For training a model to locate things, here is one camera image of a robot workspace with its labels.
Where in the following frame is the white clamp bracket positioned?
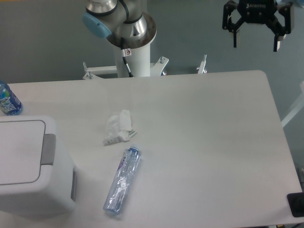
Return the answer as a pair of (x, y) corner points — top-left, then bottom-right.
(197, 54), (208, 74)

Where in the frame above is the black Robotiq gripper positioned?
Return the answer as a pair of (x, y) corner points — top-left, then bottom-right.
(222, 0), (295, 52)

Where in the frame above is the blue labelled drink bottle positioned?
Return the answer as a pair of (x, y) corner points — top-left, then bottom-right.
(0, 80), (23, 115)

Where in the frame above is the crumpled white paper wrapper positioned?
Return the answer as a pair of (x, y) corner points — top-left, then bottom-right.
(103, 109), (137, 146)

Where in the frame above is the white frame leg at right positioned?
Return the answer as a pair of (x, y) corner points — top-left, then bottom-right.
(281, 81), (304, 128)

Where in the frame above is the white trash can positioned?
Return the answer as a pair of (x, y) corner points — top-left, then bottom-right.
(0, 115), (76, 216)

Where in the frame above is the grey trash can push button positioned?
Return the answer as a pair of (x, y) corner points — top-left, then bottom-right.
(40, 133), (56, 165)

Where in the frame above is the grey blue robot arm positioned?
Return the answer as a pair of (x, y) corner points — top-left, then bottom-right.
(82, 0), (295, 52)

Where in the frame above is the black device at table corner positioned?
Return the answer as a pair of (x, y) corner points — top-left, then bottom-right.
(287, 192), (304, 218)

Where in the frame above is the empty clear plastic bottle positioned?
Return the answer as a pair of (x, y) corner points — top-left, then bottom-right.
(103, 145), (141, 216)

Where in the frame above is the white base bracket frame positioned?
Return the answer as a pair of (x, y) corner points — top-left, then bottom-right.
(82, 56), (169, 80)

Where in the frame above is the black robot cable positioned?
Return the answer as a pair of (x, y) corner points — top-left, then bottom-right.
(120, 37), (134, 78)

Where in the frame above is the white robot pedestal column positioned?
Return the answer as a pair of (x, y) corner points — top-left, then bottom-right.
(113, 38), (151, 77)

